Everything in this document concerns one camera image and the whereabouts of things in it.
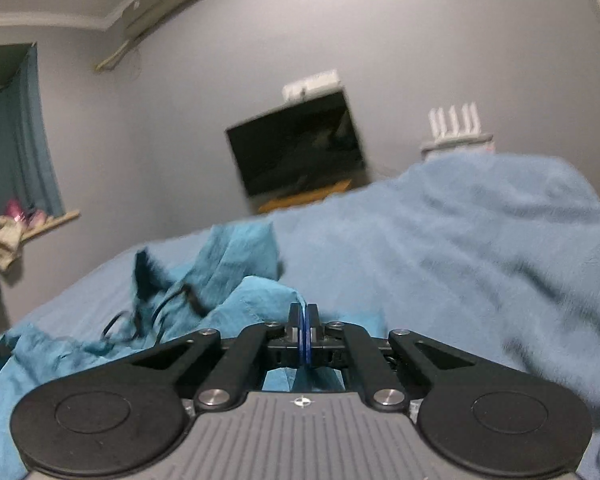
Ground blue fleece blanket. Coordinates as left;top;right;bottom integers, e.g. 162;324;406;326
0;152;600;480

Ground white air conditioner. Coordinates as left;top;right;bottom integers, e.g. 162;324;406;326
95;0;227;71

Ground black monitor screen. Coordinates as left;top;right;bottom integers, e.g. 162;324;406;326
224;88;369;200

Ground beige knitted cloth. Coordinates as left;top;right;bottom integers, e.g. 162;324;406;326
0;215;25;271

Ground teal zip jacket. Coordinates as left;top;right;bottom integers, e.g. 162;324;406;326
0;221;387;480

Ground wooden window sill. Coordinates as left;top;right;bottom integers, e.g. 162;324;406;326
17;209;81;241

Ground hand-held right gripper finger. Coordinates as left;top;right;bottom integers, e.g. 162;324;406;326
306;303;482;411
129;303;307;411

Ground small white side table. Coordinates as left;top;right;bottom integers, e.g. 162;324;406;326
419;132;496;161

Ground white wall outlet strip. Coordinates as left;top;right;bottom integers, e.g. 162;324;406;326
281;69;341;101

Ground teal curtain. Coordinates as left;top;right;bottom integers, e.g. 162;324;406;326
0;45;65;222

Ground white router with antennas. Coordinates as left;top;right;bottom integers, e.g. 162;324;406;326
428;102;483;141

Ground wooden desk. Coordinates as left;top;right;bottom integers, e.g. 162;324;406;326
257;178;354;214

